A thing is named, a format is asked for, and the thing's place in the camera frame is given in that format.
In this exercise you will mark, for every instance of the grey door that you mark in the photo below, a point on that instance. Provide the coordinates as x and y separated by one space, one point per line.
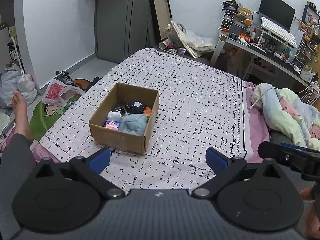
122 27

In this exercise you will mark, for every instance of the white paper cup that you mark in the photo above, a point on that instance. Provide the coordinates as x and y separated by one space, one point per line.
165 44

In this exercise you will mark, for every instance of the person's bare foot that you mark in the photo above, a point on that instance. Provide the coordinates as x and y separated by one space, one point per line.
19 106

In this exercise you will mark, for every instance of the red patterned plastic bag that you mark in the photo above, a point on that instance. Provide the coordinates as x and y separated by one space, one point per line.
58 93

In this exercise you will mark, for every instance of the white soft object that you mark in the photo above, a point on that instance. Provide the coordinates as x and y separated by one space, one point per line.
114 116

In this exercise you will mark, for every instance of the black picture frame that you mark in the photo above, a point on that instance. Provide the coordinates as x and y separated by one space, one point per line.
161 16

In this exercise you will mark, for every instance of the white keyboard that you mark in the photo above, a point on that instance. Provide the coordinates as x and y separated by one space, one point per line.
281 33

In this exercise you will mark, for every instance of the white grey desk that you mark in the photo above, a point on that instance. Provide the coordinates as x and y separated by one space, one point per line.
254 50

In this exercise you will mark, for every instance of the person's right hand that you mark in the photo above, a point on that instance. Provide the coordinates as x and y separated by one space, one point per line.
311 224

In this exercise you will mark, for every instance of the orange soft object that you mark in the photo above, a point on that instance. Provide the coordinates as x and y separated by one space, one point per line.
147 111

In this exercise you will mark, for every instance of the light blue plush toy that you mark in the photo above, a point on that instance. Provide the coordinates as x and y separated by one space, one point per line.
134 124

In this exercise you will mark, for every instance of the black monitor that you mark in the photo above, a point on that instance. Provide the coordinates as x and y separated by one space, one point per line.
277 11

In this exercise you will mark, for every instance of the white plastic bag pile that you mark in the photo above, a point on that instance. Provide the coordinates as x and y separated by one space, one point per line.
12 80

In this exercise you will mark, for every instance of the small drawer organizer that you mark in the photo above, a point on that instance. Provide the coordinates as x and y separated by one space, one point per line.
233 23

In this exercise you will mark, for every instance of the brown cardboard box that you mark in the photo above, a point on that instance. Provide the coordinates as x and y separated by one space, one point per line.
105 132

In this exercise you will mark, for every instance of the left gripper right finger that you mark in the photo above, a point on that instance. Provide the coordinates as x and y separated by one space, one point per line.
227 171

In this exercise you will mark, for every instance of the pastel cartoon blanket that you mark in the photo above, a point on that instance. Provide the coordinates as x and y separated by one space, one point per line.
284 112

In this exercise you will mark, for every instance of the green cartoon floor mat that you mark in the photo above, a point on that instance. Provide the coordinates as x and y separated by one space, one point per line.
44 116

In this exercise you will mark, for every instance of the white black patterned bedspread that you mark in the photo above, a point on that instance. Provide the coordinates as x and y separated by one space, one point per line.
198 107

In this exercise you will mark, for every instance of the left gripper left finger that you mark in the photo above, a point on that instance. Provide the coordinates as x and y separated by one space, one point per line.
88 171

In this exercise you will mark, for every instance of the pink bed sheet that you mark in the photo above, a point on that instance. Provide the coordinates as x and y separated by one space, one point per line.
258 129

